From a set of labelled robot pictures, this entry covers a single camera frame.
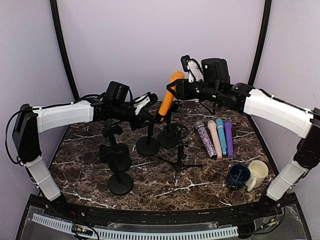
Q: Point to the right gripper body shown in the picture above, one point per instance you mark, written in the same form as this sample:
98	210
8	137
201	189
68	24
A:
189	93

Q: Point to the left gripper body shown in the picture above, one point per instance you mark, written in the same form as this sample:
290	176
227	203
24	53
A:
134	125

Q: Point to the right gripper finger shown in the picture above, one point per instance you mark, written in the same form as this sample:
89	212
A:
173	84
176	94

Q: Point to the orange microphone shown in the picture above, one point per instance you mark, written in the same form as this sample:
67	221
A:
168	98

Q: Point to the black stand of orange microphone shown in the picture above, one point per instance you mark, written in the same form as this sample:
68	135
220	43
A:
148	145

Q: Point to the black stand of purple microphone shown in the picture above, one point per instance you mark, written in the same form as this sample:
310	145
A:
168	138

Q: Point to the black tripod shock-mount stand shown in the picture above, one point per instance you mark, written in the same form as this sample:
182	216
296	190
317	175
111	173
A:
178	165

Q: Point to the glitter silver-head microphone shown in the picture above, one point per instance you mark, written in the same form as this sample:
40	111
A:
200	127

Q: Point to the beige microphone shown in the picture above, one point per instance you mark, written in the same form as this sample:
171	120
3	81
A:
212	126

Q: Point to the blue microphone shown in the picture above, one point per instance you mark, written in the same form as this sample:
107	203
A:
221	134

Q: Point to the purple microphone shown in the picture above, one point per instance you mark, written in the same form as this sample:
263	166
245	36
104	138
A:
229	138

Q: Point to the black stand of blue microphone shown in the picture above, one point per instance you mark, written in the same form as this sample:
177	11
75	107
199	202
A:
120	183

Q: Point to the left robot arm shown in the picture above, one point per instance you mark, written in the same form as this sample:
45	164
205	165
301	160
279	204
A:
32	121

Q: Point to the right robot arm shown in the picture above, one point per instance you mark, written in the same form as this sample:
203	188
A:
209	81

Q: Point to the black stand of beige microphone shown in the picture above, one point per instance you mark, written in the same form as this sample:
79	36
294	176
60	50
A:
120	151

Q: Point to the dark blue mug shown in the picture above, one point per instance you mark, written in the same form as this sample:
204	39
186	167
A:
237	176

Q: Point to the cream mug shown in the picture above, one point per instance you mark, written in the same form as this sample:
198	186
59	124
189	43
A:
258	172

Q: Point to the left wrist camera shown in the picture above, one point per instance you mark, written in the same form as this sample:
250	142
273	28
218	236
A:
145	100

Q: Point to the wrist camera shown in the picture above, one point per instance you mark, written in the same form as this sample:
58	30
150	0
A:
145	100
192	67

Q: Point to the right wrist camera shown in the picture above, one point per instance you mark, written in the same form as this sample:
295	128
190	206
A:
192	67

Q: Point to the white cable tray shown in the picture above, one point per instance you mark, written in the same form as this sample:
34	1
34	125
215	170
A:
119	231

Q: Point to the right black frame post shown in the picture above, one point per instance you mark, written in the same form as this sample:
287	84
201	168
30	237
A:
261	42

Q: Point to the black frame post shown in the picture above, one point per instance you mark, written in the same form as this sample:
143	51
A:
261	42
62	48

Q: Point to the black front rail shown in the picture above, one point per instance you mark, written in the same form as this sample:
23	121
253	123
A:
94	216

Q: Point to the left black frame post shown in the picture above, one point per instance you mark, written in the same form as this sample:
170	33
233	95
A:
62	48

